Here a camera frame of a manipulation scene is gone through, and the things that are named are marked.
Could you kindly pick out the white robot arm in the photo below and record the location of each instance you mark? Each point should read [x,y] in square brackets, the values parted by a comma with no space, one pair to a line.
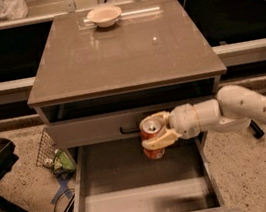
[233,108]

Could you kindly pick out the wire mesh basket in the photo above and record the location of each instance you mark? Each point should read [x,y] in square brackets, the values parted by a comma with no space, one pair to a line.
[46,149]

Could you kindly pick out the grey drawer cabinet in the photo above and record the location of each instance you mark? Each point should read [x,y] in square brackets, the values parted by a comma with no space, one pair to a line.
[152,55]

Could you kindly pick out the black drawer handle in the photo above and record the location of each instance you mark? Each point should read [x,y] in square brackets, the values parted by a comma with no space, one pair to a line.
[129,131]

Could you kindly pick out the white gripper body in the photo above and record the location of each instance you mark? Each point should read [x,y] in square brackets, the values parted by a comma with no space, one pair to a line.
[183,121]

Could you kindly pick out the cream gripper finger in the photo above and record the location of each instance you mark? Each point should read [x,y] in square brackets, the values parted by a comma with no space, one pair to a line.
[161,140]
[157,120]

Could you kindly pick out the open middle drawer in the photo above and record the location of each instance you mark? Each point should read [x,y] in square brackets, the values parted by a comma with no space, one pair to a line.
[118,177]

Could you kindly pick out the closed top drawer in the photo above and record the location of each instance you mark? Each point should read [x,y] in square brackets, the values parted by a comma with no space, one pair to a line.
[104,127]

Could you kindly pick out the black floor bar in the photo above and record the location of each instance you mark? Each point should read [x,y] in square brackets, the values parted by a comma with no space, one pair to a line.
[257,131]

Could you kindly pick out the white bowl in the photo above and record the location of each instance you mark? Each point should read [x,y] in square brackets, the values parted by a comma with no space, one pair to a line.
[104,16]

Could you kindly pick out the green crumpled bag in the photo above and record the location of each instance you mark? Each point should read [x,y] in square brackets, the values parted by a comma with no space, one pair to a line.
[60,163]

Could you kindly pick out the red coke can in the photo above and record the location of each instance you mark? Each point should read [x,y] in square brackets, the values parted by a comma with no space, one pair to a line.
[154,154]

